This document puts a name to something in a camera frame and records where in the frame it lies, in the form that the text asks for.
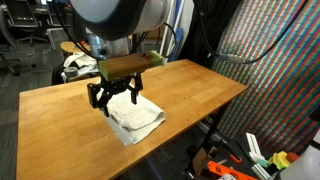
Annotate black office chair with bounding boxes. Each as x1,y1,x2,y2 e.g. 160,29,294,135
4,0,49,46
0,4,22,77

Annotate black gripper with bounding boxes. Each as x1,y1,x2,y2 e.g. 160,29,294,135
86,72,145,118

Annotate white pole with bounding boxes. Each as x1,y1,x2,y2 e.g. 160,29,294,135
159,0,178,54
164,0,186,64

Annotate black hanging cloth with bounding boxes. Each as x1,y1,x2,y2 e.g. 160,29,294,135
178,0,248,70

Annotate white plastic bucket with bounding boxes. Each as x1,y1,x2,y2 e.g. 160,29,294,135
274,129,320,180

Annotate orange spirit level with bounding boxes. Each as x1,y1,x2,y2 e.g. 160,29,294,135
206,160,259,180

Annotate blue floor tape strip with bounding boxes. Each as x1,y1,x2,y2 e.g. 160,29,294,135
146,158,164,180

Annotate yellow green plastic part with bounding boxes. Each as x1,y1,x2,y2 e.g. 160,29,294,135
268,150,292,170

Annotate folded cardboard piece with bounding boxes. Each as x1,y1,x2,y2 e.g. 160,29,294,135
192,146,218,176

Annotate black table leg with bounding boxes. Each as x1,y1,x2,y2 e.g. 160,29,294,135
201,102,232,156

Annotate round wooden side table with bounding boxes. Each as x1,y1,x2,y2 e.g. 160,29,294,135
60,41,92,54

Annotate black pole stand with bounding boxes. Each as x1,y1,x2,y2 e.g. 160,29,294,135
131,33,138,57

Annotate aluminium rail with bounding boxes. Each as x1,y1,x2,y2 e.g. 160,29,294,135
197,120,236,149

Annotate white plastic bracket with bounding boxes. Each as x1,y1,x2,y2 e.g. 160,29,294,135
245,132,268,163

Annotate black low stool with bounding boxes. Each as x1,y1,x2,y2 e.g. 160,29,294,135
51,61,69,86

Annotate white cloth pile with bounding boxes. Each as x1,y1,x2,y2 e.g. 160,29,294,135
63,51,101,76

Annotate wooden wrist camera bar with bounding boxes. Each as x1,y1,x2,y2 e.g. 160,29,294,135
97,50,165,82

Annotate wood topped workbench cabinet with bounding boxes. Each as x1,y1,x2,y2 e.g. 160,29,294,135
141,33,161,54

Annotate red round cap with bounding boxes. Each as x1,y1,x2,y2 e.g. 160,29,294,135
285,152,300,164

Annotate grey duct tape strip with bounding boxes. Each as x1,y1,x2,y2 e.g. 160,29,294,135
105,113,138,147

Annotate white woven towel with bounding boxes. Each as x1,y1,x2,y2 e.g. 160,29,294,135
98,87,167,146

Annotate grey duct tape roll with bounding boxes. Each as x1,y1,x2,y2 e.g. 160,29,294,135
63,66,79,80

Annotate orange handled bar clamp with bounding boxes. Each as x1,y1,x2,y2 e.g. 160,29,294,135
218,139,244,164

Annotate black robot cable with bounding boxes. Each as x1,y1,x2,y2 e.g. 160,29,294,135
192,0,310,65

